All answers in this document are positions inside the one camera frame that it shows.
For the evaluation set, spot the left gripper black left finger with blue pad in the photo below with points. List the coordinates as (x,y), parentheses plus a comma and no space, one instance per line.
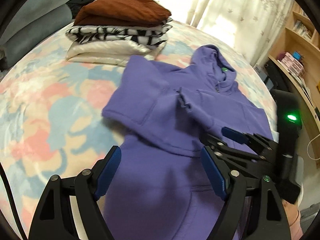
(53,218)

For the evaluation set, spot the blue grey pillow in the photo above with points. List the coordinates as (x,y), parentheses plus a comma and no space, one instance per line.
(34,22)

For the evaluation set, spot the black device with green light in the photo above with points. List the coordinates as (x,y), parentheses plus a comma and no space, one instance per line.
(289,121)

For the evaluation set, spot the small blue box on shelf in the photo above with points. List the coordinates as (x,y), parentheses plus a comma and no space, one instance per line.
(297,56)

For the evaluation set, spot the black white patterned garment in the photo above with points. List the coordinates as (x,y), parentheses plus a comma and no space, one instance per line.
(151,37)

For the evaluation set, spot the pink boxes on shelf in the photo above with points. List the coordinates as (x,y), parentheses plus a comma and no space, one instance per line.
(291,64)

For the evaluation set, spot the wooden shelf unit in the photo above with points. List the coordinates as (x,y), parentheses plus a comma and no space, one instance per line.
(299,34)

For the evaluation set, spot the purple hoodie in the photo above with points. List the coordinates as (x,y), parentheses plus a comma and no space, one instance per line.
(160,189)

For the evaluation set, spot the white floral curtain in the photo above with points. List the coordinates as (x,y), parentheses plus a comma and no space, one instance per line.
(250,27)

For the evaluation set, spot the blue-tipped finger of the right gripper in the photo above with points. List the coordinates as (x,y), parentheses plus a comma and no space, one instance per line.
(235,136)

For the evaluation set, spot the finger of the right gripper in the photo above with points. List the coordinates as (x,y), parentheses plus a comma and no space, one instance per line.
(220,146)

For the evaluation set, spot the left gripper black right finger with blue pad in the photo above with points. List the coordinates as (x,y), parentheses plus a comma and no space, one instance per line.
(266,217)

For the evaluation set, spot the brown folded garment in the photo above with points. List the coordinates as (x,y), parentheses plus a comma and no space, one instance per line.
(124,13)

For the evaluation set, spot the black case by bed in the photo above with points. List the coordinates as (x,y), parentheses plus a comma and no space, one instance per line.
(274,79)

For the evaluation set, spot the white satin folded garment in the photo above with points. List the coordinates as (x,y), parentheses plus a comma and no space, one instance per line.
(115,53)

